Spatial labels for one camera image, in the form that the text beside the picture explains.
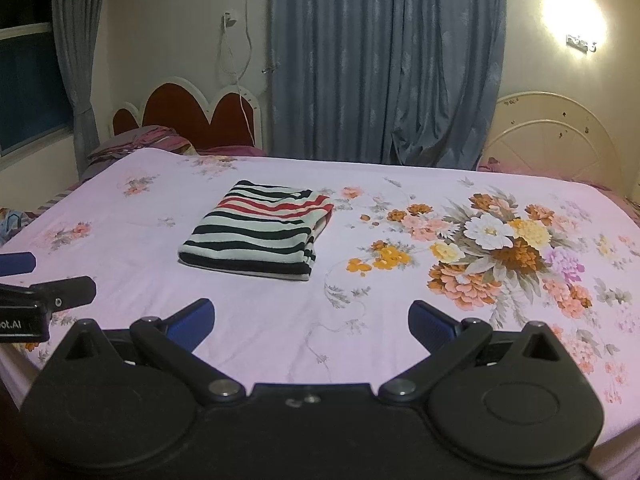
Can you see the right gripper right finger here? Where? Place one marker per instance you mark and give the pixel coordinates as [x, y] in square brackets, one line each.
[451, 346]

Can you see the dark window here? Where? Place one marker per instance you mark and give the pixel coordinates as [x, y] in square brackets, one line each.
[33, 98]

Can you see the blue curtain left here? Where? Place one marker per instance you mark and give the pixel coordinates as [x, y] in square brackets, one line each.
[75, 25]

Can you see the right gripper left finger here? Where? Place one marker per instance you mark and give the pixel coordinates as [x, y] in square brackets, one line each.
[168, 345]

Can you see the striped knit sweater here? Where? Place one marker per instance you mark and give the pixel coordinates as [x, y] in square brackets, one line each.
[260, 230]

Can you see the blue curtain centre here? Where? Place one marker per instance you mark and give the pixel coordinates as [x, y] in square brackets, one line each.
[400, 82]

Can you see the cream round headboard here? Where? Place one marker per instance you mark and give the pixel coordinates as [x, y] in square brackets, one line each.
[549, 135]

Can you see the wall lamp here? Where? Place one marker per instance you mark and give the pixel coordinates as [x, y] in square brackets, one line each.
[581, 44]

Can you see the pink floral bed sheet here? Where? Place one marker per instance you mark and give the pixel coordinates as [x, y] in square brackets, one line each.
[505, 249]

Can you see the red heart headboard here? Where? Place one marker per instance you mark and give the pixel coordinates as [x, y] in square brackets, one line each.
[232, 117]

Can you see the blue curtain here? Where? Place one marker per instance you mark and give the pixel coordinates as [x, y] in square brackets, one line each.
[75, 25]
[400, 82]

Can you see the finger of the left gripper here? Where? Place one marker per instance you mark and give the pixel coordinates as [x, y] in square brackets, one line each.
[15, 263]

